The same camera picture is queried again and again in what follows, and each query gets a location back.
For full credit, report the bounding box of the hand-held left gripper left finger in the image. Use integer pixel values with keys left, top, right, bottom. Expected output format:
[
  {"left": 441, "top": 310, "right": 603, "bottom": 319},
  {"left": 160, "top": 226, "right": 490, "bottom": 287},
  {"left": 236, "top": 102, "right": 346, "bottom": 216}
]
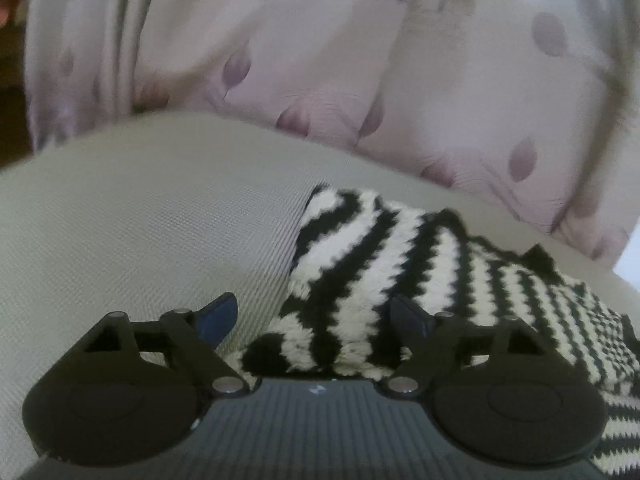
[{"left": 67, "top": 292, "right": 251, "bottom": 397}]

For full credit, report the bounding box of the black white striped knit garment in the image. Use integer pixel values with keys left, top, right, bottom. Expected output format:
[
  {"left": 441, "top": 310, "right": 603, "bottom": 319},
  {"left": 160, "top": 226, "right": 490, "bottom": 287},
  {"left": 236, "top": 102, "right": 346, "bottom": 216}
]
[{"left": 240, "top": 186, "right": 640, "bottom": 478}]

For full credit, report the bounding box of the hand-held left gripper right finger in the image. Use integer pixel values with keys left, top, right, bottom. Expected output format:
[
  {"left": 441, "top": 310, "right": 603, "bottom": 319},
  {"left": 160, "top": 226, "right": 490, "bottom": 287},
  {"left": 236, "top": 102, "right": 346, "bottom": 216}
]
[{"left": 377, "top": 295, "right": 565, "bottom": 402}]

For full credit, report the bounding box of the beige ribbed bed sheet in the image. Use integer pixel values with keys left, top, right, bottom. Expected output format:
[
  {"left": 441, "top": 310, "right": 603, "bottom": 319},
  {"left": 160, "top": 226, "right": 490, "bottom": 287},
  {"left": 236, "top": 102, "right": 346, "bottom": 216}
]
[{"left": 0, "top": 110, "right": 640, "bottom": 480}]

